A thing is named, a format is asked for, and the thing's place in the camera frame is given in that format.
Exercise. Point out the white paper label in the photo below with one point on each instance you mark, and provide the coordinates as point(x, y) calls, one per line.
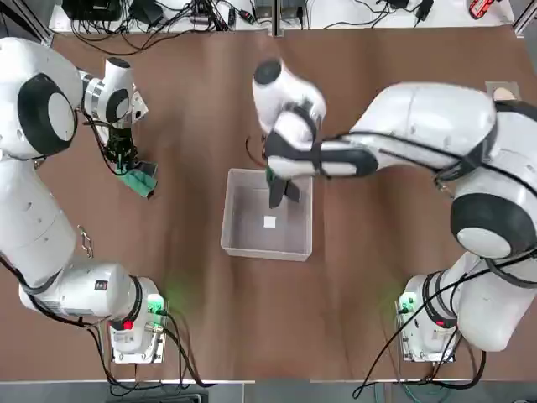
point(269, 222)

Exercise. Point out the black power adapter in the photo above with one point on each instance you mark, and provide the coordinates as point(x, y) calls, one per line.
point(424, 10)

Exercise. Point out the flat black dock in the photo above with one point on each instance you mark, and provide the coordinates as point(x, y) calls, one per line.
point(146, 12)

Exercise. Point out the white translucent plastic box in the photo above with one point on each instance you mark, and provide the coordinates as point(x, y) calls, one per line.
point(235, 247)

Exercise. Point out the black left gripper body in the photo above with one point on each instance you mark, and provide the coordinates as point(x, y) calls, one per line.
point(121, 142)

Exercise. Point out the grey and green cloth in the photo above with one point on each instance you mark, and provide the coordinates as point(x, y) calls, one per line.
point(277, 193)

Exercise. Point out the metal crucible tongs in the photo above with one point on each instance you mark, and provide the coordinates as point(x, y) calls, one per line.
point(86, 241)

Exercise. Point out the aluminium frame post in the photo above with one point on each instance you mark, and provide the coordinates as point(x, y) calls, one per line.
point(278, 17)

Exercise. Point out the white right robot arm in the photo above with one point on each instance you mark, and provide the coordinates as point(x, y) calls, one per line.
point(419, 117)

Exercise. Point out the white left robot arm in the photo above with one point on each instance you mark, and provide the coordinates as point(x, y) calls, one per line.
point(33, 176)

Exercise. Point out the aluminium frame rail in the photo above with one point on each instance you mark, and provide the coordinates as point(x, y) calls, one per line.
point(523, 19)

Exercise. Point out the red and black tool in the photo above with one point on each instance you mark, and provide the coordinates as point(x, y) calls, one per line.
point(481, 8)

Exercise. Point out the black electronics box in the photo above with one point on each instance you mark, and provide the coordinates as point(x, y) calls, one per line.
point(92, 8)

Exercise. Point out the black power supply unit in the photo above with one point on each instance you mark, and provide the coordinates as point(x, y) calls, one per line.
point(263, 9)
point(295, 9)

